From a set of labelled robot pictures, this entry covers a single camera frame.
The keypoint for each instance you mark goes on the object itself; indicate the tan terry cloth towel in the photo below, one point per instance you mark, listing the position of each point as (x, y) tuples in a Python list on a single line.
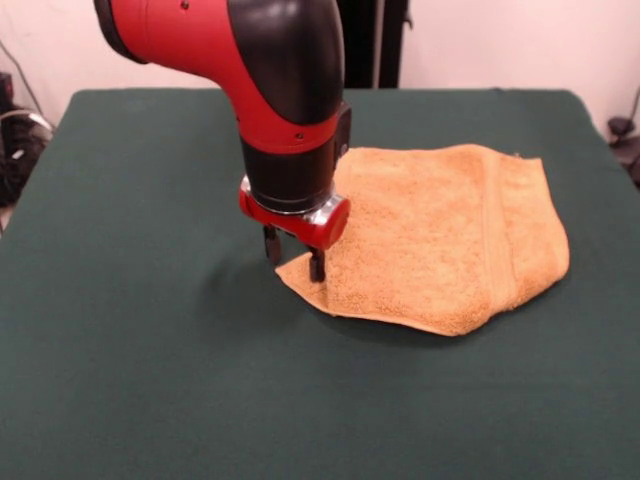
[(425, 240)]

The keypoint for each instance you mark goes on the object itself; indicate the grey pedestal leg round foot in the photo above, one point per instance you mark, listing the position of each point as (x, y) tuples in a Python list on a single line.
[(621, 125)]

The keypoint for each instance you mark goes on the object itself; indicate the dark green table cloth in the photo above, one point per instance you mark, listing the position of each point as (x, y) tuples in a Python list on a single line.
[(150, 350)]

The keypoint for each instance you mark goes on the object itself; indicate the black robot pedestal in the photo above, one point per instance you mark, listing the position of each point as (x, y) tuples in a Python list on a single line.
[(380, 45)]

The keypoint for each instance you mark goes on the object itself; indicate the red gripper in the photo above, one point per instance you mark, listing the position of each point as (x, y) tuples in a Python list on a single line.
[(325, 227)]

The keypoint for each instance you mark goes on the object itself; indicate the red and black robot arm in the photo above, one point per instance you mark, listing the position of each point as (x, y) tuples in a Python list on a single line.
[(260, 100)]

